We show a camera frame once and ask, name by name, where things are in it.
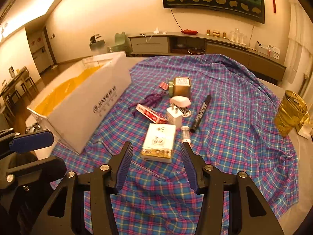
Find black marker pen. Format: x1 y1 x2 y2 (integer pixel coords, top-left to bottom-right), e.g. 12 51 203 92
190 94 212 133

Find white gold tissue pack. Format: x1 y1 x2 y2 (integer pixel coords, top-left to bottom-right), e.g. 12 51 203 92
141 123 176 163

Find white power adapter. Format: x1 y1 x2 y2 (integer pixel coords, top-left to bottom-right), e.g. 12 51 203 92
166 105 183 129

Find red white staples box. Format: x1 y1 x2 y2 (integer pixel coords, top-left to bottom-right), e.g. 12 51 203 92
136 103 168 124

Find white pink stapler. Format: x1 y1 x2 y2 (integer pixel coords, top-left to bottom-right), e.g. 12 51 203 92
169 96 192 118

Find purple action figure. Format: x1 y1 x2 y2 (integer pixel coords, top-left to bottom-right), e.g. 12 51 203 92
128 90 167 111

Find gold square tin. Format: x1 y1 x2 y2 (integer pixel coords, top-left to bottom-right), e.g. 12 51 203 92
173 77 191 98

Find green tape roll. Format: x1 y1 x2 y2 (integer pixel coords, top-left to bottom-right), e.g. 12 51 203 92
168 81 174 98

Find pink binder clip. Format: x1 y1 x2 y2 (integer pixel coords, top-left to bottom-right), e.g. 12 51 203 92
159 78 170 91

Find blue plaid cloth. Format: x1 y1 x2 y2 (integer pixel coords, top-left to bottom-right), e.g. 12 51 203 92
52 55 299 234

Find white cardboard box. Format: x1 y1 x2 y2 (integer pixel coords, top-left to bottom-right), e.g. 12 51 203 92
27 52 131 154

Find dining table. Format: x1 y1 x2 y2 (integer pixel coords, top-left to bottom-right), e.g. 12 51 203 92
1 66 38 117

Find gold glass jar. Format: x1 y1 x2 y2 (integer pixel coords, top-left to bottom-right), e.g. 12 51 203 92
274 90 308 137

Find green plastic chair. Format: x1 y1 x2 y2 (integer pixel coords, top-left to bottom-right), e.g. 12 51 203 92
108 32 132 54

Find white trash bin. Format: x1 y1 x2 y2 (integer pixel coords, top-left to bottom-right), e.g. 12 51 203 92
89 33 106 55

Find grey tv cabinet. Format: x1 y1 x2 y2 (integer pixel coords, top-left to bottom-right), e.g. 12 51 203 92
129 32 286 83

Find red tray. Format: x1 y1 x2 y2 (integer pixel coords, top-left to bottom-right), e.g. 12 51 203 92
181 29 198 35

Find clear glass cups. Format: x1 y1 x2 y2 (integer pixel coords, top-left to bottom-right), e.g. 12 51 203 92
228 28 247 45

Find white curtain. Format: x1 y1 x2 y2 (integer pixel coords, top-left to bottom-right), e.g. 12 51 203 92
282 0 312 98

